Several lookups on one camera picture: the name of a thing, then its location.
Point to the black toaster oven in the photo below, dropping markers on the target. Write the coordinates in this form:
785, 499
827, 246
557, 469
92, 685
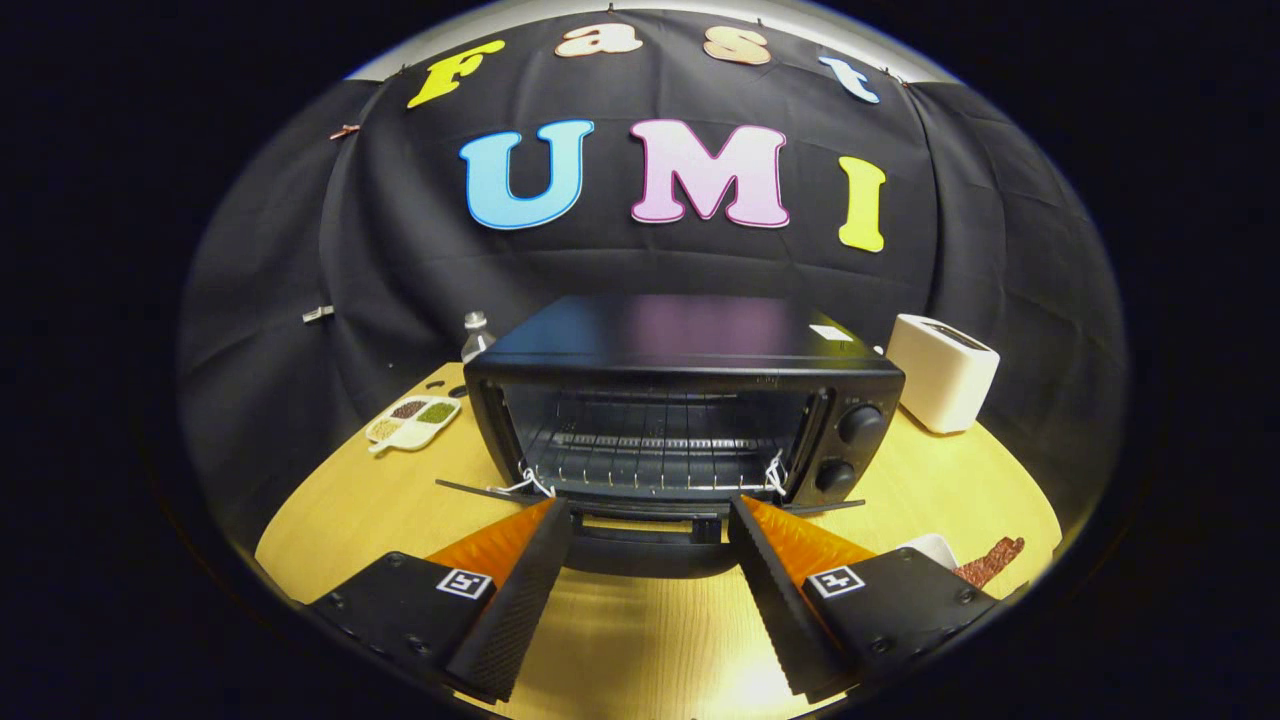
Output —
690, 340

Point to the red cloth clip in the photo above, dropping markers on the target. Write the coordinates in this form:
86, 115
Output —
345, 131

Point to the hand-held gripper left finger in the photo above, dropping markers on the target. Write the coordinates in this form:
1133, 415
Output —
520, 610

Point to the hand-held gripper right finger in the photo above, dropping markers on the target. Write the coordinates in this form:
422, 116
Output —
785, 610

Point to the clear plastic water bottle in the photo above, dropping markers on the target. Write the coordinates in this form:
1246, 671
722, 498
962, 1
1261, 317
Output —
476, 342

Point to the silver cloth clip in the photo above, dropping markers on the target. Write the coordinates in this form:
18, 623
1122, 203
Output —
318, 314

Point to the brown roasted chicken drumstick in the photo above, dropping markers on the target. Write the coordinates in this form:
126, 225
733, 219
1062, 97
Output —
990, 562

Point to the white divided dish with grains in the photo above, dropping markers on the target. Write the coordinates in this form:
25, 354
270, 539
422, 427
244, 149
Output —
412, 422

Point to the black backdrop cloth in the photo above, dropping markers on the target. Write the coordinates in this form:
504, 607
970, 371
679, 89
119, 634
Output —
650, 260

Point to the white slot toaster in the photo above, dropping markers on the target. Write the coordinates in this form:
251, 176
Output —
940, 375

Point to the white ribbed plastic tray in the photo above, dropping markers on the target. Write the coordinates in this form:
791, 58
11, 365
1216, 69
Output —
932, 548

